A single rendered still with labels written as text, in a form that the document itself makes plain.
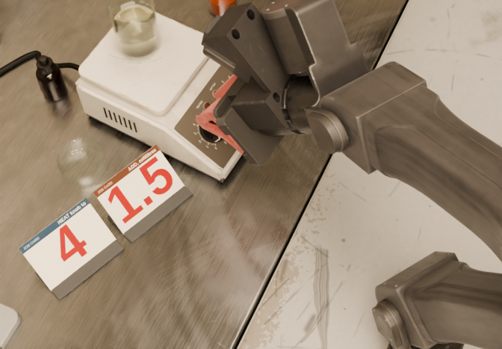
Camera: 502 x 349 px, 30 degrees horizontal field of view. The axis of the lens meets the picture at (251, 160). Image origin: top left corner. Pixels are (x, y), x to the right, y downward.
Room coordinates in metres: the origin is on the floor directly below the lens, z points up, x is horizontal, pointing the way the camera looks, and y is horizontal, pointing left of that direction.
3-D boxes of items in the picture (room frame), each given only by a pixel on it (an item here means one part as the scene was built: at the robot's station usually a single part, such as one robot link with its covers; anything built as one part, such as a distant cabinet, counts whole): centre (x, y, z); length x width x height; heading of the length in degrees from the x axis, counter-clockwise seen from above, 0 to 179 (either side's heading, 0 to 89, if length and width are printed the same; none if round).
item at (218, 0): (0.81, 0.02, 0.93); 0.04 x 0.04 x 0.06
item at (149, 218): (0.52, 0.12, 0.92); 0.09 x 0.06 x 0.04; 129
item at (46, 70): (0.69, 0.24, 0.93); 0.03 x 0.03 x 0.07
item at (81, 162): (0.57, 0.20, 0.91); 0.06 x 0.06 x 0.02
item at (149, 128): (0.65, 0.09, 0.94); 0.22 x 0.13 x 0.08; 56
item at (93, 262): (0.46, 0.20, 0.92); 0.09 x 0.06 x 0.04; 129
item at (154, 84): (0.66, 0.11, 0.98); 0.12 x 0.12 x 0.01; 56
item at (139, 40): (0.68, 0.12, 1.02); 0.06 x 0.05 x 0.08; 47
